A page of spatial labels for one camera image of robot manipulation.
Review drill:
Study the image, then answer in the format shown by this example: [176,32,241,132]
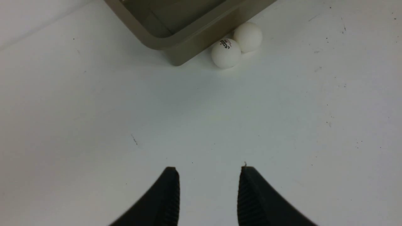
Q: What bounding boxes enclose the plain white ping-pong ball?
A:
[233,22,263,53]

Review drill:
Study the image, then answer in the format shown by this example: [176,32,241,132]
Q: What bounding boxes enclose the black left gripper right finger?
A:
[237,166,316,226]

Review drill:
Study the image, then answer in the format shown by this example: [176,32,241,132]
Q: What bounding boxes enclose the white ping-pong ball with logo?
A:
[211,38,242,69]

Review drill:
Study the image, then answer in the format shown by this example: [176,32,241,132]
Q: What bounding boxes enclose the tan plastic bin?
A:
[105,0,274,66]

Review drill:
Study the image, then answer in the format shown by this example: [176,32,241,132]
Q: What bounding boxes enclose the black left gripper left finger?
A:
[111,166,180,226]

